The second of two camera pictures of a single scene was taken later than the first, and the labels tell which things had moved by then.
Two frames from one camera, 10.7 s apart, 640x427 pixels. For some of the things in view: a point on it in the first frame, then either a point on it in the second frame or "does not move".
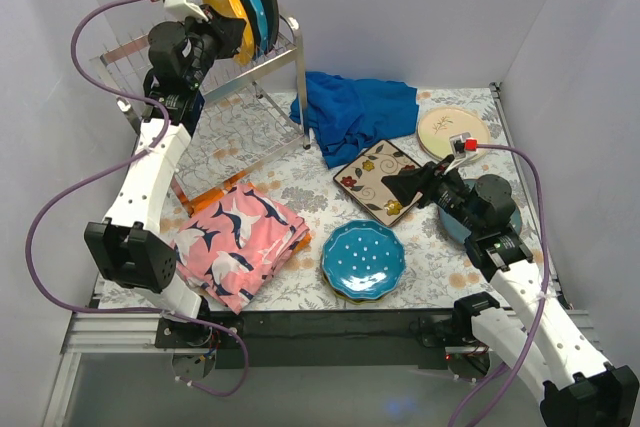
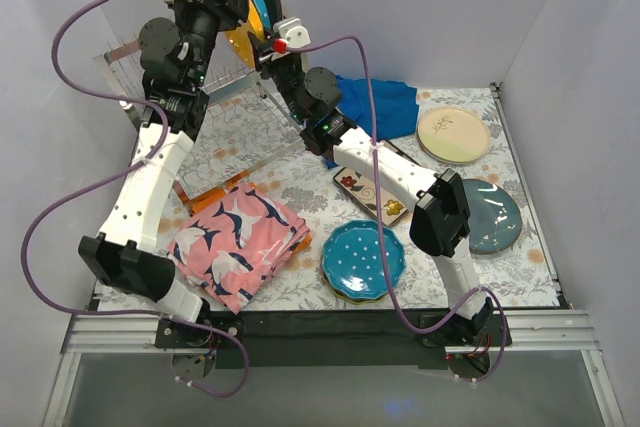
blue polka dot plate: x=363 y=259 does not move
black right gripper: x=427 y=186 → x=267 y=57
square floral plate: x=362 y=179 does not move
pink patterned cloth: x=231 y=245 does not move
